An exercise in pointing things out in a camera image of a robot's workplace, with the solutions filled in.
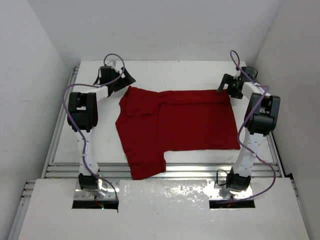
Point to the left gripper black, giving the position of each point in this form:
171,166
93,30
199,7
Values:
122,81

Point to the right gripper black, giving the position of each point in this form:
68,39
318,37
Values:
231,81

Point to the red t-shirt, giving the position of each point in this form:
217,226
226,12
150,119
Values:
152,123

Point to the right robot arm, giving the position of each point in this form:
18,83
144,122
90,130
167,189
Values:
239,177

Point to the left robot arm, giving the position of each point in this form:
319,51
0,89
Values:
82,116

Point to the white foam panel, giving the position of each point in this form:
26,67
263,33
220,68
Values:
163,196

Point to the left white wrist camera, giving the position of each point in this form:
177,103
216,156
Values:
112,64

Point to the right aluminium side rail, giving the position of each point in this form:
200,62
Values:
261,116

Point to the aluminium side rail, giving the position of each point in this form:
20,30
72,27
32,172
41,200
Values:
261,116
58,127

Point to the left aluminium side rail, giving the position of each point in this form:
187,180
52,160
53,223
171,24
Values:
58,127

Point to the aluminium front rail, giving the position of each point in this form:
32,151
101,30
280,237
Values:
123,171

